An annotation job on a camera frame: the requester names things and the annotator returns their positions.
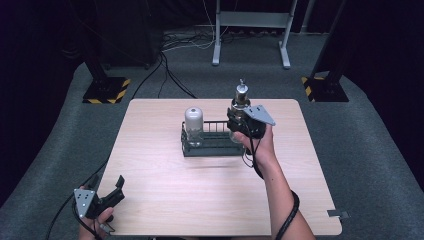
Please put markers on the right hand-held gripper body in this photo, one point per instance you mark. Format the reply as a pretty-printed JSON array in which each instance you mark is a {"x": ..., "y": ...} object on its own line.
[{"x": 255, "y": 120}]

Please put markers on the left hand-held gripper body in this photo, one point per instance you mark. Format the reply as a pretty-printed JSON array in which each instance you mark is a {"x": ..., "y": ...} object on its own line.
[{"x": 87, "y": 201}]

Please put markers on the glass oil bottle metal spout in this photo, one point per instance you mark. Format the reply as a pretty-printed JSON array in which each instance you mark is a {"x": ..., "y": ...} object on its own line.
[{"x": 240, "y": 96}]

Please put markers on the clear jar with grey lid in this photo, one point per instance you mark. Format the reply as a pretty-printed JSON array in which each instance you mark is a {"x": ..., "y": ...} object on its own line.
[{"x": 194, "y": 125}]

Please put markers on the person's left hand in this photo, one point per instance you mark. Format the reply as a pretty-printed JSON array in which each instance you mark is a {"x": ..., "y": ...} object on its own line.
[{"x": 91, "y": 228}]

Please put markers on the person's right hand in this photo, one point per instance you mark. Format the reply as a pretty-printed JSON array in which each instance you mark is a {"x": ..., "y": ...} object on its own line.
[{"x": 261, "y": 146}]

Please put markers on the black stand with striped base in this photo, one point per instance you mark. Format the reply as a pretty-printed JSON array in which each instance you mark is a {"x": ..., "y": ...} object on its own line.
[
  {"x": 328, "y": 89},
  {"x": 106, "y": 90}
]

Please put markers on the small grey flat tab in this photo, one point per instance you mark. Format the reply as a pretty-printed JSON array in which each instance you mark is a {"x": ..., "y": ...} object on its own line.
[{"x": 338, "y": 214}]

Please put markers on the black cabinet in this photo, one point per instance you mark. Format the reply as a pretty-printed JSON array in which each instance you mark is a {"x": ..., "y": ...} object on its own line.
[{"x": 126, "y": 30}]

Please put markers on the white metal desk frame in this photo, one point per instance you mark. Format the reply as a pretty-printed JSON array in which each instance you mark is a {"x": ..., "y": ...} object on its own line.
[{"x": 253, "y": 20}]

